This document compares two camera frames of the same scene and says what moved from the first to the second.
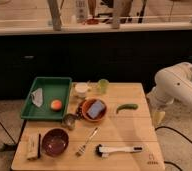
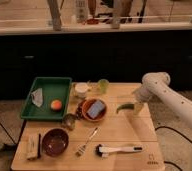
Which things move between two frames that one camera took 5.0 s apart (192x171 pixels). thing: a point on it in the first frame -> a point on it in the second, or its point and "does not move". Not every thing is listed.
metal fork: x=81 y=148 does not move
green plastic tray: x=47 y=99 does not move
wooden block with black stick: x=33 y=146 does not move
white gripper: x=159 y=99 -> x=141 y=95
